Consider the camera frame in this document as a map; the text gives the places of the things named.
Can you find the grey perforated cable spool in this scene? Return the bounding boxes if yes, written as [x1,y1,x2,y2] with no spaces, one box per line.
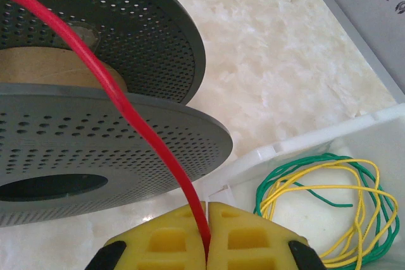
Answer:
[0,0,234,228]

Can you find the yellow-green cables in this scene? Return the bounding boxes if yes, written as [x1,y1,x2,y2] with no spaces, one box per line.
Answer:
[261,158,398,267]

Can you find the red wire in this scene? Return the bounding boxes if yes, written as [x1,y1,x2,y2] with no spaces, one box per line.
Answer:
[0,0,212,252]

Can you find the green wire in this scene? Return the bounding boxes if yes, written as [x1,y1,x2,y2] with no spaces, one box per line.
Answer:
[252,152,400,269]

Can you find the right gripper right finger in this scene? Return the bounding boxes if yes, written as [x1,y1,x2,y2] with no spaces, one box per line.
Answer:
[207,202,328,270]

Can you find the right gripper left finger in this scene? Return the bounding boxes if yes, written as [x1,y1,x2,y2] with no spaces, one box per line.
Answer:
[84,202,209,270]

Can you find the white plastic bin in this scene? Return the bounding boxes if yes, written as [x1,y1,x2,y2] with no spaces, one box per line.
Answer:
[202,104,405,270]

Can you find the clear adhesive tape piece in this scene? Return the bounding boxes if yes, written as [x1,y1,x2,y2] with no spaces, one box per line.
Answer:
[52,21,101,49]

